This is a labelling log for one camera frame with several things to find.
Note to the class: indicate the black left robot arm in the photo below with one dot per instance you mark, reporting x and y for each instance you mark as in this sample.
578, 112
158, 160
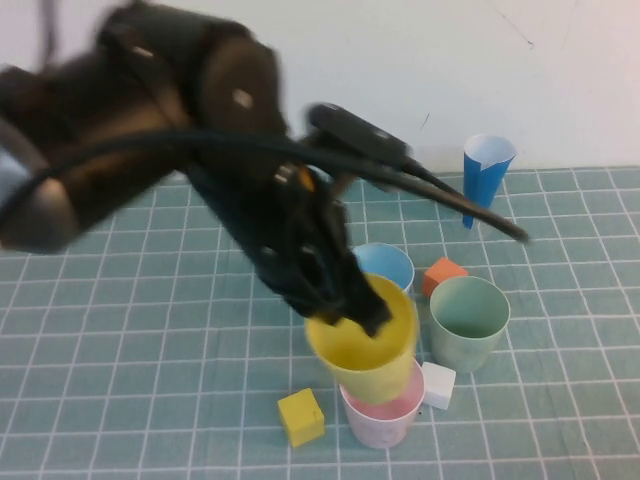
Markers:
125, 100

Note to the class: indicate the blue paper cone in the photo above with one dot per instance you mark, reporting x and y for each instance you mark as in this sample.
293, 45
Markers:
482, 175

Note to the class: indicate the green checked tablecloth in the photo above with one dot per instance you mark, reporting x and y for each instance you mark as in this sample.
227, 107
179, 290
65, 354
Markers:
100, 325

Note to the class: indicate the orange foam cube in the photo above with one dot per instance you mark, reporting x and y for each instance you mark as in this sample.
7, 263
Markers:
442, 272

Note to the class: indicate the blue plastic cup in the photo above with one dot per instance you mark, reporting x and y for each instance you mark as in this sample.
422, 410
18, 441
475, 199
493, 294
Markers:
387, 262

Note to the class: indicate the white foam cube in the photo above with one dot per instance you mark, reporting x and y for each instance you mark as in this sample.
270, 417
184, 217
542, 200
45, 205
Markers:
440, 385

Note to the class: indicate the yellow plastic cup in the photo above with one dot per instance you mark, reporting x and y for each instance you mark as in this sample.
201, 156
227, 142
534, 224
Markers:
370, 365

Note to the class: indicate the yellow foam cube with notch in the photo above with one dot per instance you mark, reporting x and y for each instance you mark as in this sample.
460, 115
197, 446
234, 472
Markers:
300, 417

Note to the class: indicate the green plastic cup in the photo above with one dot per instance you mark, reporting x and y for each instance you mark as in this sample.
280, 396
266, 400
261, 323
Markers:
465, 345

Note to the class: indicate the pink plastic cup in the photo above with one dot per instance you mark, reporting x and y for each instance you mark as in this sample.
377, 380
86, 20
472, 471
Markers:
382, 425

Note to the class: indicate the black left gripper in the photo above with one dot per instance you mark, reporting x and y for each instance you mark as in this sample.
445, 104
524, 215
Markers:
280, 235

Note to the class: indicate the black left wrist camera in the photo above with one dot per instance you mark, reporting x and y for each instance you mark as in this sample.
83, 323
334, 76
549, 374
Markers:
350, 130

